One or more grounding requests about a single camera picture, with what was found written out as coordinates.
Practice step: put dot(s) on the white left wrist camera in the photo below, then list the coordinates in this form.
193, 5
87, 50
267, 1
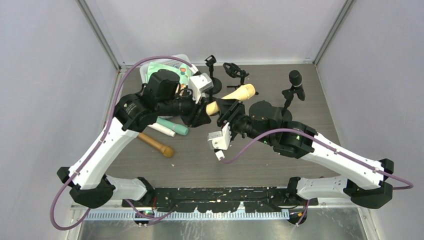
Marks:
199, 83

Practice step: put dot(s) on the beige microphone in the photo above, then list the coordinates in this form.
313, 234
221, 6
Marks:
242, 93

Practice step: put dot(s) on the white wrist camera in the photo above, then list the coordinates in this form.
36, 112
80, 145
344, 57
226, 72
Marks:
199, 83
219, 141

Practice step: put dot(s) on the brown microphone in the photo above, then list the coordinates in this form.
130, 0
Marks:
165, 150

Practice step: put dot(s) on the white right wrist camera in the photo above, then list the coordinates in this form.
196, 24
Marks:
219, 141

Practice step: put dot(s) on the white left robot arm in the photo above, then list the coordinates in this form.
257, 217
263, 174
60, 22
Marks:
89, 184

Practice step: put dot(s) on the black round-base stand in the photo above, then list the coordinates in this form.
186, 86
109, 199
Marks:
217, 84
288, 95

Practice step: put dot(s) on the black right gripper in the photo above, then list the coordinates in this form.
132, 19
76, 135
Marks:
232, 115

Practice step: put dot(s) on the black tripod shock-mount stand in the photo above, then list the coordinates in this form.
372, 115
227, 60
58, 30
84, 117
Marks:
234, 71

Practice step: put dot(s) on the black microphone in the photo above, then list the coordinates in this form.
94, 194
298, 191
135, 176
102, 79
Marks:
295, 79

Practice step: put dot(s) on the green cartoon print cloth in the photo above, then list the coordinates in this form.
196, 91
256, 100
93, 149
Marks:
181, 69

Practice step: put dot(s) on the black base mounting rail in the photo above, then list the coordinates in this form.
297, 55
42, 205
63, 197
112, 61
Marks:
265, 199

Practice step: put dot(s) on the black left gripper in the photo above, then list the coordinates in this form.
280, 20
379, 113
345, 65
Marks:
197, 112

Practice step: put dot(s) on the white plastic basket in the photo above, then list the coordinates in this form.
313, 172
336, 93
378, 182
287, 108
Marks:
167, 91

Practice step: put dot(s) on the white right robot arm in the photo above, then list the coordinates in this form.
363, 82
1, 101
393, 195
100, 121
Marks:
358, 179

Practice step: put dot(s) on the mint green microphone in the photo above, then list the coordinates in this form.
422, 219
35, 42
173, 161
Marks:
177, 128

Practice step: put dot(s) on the white microphone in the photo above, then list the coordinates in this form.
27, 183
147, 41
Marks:
162, 129

